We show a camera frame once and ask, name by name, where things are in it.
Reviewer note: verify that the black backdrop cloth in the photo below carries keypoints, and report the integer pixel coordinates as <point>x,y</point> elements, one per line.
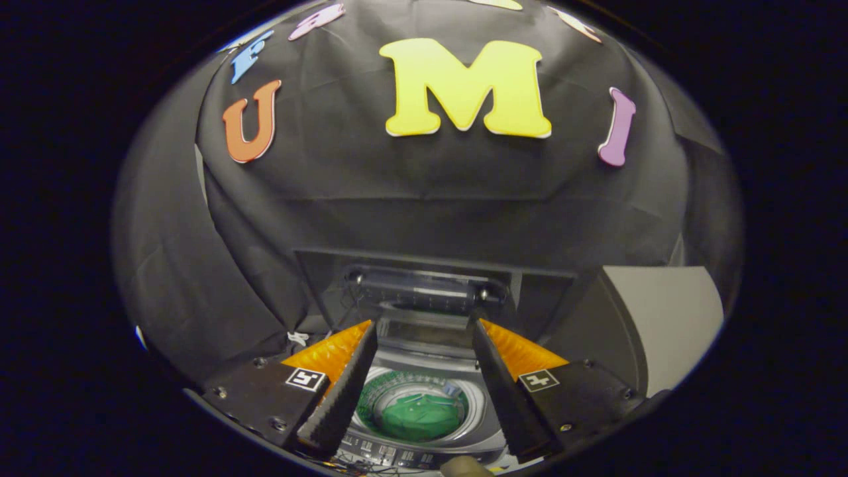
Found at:
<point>411,192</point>

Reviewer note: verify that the grey washing machine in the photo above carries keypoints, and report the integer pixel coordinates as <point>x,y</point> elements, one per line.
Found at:
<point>424,364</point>

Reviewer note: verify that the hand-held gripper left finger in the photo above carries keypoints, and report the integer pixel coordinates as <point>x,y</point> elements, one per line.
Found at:
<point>344,397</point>

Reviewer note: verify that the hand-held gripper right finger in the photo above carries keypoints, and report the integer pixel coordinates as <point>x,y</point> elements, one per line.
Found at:
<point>507,397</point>

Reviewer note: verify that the green polo shirt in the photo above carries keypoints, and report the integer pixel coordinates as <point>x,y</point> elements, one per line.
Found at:
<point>414,417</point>

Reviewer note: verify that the beige cabinet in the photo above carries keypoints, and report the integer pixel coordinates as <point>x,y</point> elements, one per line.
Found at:
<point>662,318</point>

